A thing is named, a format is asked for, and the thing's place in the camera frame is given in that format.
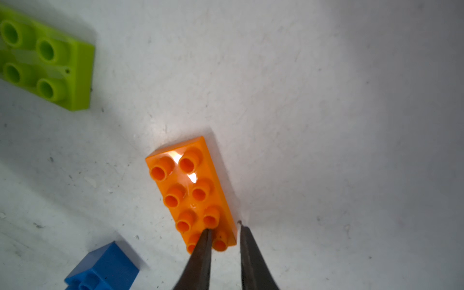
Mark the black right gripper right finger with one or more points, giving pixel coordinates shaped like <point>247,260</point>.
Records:
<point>255,274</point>

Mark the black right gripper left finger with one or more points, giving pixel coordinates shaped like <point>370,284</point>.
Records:
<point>196,275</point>

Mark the blue lego brick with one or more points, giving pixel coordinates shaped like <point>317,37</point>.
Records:
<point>106,268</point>

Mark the green lego plate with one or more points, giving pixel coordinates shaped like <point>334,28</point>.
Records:
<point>45,61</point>

